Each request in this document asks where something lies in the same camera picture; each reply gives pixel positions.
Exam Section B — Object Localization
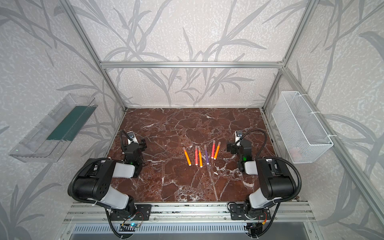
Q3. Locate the orange marker group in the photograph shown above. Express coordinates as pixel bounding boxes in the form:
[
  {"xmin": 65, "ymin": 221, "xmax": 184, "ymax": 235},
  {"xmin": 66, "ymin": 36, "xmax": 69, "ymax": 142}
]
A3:
[{"xmin": 214, "ymin": 142, "xmax": 221, "ymax": 160}]

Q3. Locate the pink marker group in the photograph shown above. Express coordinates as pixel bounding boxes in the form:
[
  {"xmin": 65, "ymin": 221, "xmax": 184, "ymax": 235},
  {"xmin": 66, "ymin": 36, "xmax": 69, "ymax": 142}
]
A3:
[
  {"xmin": 211, "ymin": 140, "xmax": 216, "ymax": 159},
  {"xmin": 195, "ymin": 146, "xmax": 199, "ymax": 166}
]

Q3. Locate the purple marker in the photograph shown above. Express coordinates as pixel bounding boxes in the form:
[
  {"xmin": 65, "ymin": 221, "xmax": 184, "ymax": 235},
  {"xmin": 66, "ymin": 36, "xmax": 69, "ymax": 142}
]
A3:
[{"xmin": 204, "ymin": 145, "xmax": 210, "ymax": 166}]

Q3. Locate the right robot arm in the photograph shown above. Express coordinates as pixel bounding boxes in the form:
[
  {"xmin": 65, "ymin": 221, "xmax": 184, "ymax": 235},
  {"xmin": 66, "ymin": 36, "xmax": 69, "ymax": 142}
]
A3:
[{"xmin": 227, "ymin": 140, "xmax": 302, "ymax": 224}]

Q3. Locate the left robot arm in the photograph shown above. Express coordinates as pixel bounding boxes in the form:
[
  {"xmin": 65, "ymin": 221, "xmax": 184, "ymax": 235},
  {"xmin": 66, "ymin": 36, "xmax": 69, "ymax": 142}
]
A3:
[{"xmin": 68, "ymin": 139, "xmax": 147, "ymax": 219}]

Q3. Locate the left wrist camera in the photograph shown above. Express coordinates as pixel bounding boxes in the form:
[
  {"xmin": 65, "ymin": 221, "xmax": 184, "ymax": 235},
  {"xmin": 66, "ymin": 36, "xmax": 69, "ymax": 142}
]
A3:
[{"xmin": 127, "ymin": 131, "xmax": 139, "ymax": 144}]

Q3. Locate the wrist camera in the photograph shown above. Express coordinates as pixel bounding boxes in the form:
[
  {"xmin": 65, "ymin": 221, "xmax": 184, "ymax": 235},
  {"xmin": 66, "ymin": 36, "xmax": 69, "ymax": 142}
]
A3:
[
  {"xmin": 235, "ymin": 131, "xmax": 243, "ymax": 142},
  {"xmin": 127, "ymin": 131, "xmax": 139, "ymax": 144}
]

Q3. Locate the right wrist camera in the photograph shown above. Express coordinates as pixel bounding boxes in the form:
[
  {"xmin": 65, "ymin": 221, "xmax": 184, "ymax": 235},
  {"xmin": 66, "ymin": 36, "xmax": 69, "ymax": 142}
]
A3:
[{"xmin": 235, "ymin": 131, "xmax": 243, "ymax": 142}]

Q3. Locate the white wire mesh basket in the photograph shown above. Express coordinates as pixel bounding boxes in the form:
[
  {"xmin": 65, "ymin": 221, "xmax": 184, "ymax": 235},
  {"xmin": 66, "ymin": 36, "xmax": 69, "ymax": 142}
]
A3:
[{"xmin": 272, "ymin": 91, "xmax": 334, "ymax": 164}]

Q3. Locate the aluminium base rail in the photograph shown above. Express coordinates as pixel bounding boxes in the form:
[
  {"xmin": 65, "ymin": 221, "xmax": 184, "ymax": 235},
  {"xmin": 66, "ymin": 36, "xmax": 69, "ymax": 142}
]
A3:
[{"xmin": 63, "ymin": 202, "xmax": 316, "ymax": 224}]

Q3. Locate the clear plastic wall tray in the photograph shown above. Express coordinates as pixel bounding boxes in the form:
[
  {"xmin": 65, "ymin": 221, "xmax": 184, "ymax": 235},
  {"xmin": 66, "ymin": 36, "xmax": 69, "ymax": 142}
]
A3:
[{"xmin": 9, "ymin": 94, "xmax": 98, "ymax": 163}]

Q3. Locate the aluminium frame crossbar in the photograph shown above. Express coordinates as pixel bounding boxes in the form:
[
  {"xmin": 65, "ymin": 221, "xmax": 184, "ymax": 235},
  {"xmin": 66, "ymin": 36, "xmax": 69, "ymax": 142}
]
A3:
[{"xmin": 101, "ymin": 62, "xmax": 283, "ymax": 69}]

